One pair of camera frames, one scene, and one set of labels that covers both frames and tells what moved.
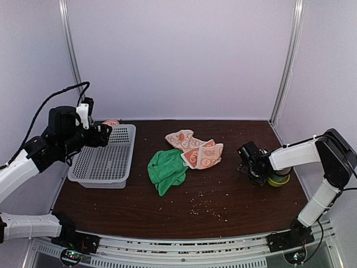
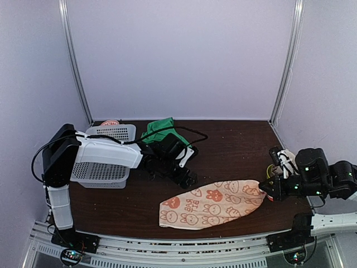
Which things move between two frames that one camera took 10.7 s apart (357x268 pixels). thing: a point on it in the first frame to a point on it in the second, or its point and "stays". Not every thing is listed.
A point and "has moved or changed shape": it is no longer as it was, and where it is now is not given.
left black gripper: [104, 137] to [179, 180]
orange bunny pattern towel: [197, 153] to [211, 204]
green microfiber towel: [166, 168] has moved or changed shape
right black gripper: [261, 181] to [270, 191]
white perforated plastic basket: [105, 167] stays
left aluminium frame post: [64, 19] stays
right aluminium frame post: [290, 62] stays
